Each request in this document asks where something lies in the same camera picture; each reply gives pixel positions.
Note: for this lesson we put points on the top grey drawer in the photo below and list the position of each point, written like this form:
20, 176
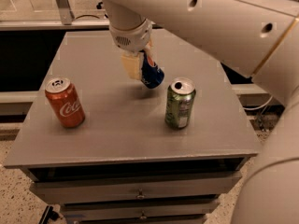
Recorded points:
135, 188

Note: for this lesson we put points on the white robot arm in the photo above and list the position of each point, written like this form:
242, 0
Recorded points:
257, 39

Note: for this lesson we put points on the grey drawer cabinet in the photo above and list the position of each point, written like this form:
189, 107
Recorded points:
124, 133

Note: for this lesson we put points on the red coca-cola can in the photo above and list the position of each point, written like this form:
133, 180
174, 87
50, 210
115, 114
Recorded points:
64, 100

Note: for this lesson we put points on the left metal post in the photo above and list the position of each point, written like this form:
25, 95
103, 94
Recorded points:
65, 12

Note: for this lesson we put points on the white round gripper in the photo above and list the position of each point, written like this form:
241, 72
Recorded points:
133, 39

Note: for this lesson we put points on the grey drawer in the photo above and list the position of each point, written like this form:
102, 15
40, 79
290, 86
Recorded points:
135, 188
153, 208

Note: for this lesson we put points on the blue pepsi can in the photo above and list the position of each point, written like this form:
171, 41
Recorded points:
152, 74

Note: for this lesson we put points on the green soda can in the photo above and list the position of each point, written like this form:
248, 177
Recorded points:
180, 98

